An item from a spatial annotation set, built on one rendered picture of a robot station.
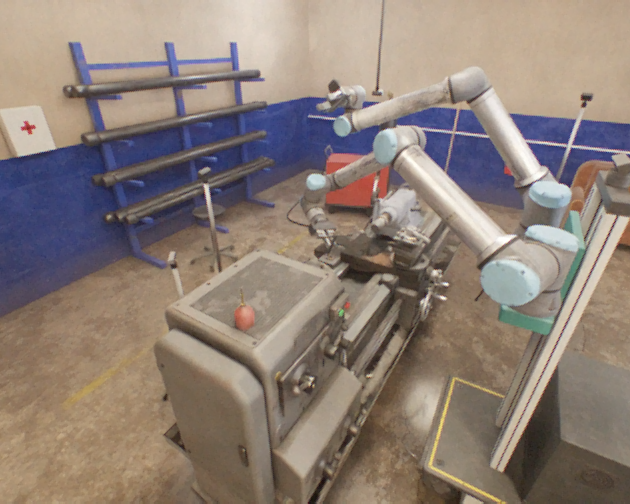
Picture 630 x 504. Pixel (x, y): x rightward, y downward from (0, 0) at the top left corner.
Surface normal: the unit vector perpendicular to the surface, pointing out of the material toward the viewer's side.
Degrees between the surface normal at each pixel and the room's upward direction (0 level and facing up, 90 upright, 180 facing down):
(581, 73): 90
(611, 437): 0
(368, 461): 0
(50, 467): 0
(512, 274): 92
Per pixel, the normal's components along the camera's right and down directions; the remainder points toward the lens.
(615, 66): -0.53, 0.43
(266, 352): 0.60, -0.42
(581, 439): 0.00, -0.86
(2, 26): 0.85, 0.27
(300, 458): 0.45, -0.59
